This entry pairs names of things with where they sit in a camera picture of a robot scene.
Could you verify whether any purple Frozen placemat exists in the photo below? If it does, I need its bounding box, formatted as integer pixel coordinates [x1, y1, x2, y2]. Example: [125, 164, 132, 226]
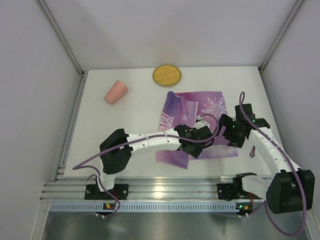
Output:
[158, 91, 238, 160]

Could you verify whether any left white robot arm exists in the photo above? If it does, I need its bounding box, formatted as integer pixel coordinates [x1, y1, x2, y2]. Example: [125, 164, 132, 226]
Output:
[97, 120, 215, 192]

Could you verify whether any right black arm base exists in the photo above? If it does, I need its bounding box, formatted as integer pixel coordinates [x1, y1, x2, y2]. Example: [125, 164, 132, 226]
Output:
[216, 183, 251, 201]

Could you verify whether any pink plastic cup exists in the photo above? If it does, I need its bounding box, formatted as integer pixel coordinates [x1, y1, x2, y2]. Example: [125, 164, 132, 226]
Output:
[104, 80, 128, 105]

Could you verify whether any purple cable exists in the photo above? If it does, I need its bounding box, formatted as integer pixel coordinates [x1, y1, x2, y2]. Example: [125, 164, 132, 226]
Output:
[238, 91, 309, 236]
[72, 114, 221, 218]

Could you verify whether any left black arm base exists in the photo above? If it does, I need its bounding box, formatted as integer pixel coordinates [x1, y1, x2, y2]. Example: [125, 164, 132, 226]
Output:
[84, 183, 129, 200]

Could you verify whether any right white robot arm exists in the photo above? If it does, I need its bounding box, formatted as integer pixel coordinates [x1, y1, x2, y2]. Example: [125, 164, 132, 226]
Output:
[218, 103, 315, 214]

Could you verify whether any perforated grey cable duct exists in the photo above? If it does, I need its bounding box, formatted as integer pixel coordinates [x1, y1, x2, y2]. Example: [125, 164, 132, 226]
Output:
[50, 201, 252, 213]

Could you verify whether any aluminium mounting rail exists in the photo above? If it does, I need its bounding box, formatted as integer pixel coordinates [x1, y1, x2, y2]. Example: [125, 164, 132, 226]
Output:
[39, 176, 276, 202]

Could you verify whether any yellow round woven coaster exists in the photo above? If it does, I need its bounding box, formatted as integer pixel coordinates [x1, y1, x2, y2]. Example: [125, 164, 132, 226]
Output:
[152, 64, 182, 87]

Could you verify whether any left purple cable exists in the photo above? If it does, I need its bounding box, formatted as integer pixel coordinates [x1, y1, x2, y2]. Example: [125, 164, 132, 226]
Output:
[72, 114, 221, 218]

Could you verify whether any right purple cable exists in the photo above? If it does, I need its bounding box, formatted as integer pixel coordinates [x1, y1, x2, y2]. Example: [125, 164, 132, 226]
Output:
[238, 91, 309, 236]

